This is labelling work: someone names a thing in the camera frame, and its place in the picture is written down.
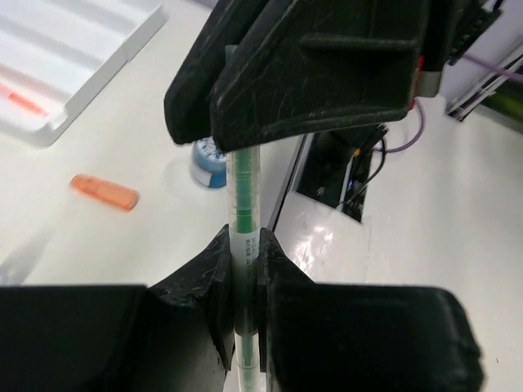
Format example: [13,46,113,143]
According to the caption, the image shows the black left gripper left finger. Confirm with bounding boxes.
[1,228,235,391]

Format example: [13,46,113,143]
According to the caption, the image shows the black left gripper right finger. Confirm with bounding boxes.
[257,229,484,391]

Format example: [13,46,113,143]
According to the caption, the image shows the small blue jar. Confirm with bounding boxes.
[191,137,226,189]

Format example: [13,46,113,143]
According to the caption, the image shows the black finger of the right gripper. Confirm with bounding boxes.
[211,1,429,151]
[163,0,267,145]

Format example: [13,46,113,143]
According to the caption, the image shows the orange translucent cap case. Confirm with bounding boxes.
[70,174,140,212]

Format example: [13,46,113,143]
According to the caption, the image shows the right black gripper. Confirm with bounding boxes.
[416,0,503,97]

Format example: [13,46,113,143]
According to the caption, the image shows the green highlighter pen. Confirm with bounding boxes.
[226,146,262,391]

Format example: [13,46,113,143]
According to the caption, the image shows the orange highlighter pen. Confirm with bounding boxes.
[0,83,48,118]

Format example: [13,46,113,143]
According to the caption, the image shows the white divided organizer tray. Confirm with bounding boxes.
[1,1,168,147]

